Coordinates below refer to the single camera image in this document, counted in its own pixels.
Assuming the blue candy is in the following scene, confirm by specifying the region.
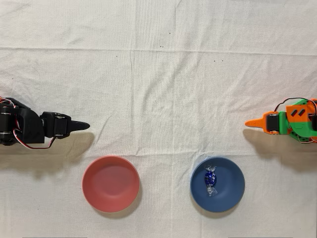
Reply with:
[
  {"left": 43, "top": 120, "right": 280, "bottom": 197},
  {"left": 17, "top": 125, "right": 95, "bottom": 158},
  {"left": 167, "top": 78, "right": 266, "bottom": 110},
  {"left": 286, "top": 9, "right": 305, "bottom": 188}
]
[{"left": 203, "top": 165, "right": 219, "bottom": 198}]

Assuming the pink bowl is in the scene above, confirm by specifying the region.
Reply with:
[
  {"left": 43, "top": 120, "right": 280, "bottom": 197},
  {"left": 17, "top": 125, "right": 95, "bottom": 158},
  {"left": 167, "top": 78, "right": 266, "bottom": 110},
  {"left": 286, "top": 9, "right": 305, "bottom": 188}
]
[{"left": 82, "top": 155, "right": 141, "bottom": 213}]

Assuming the black arm servo cable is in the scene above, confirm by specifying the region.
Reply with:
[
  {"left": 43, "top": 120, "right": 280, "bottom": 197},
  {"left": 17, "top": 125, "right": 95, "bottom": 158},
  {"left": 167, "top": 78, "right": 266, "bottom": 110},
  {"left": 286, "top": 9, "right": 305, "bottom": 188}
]
[{"left": 13, "top": 128, "right": 57, "bottom": 150}]

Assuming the orange arm servo cable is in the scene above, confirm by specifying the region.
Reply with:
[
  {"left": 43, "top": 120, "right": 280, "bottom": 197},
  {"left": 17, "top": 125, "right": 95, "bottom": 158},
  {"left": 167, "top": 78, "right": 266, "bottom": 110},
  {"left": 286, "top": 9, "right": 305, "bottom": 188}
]
[{"left": 273, "top": 97, "right": 310, "bottom": 112}]

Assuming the blue bowl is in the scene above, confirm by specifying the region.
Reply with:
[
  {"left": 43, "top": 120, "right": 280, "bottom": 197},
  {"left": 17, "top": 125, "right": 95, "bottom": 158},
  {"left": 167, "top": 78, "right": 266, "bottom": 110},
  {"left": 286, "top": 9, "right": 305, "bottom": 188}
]
[{"left": 190, "top": 156, "right": 246, "bottom": 213}]

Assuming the white tablecloth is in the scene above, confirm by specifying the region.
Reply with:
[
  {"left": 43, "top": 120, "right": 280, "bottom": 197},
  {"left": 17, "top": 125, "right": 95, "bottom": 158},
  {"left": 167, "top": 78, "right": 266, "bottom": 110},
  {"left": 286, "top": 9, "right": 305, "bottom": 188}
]
[{"left": 0, "top": 0, "right": 317, "bottom": 238}]

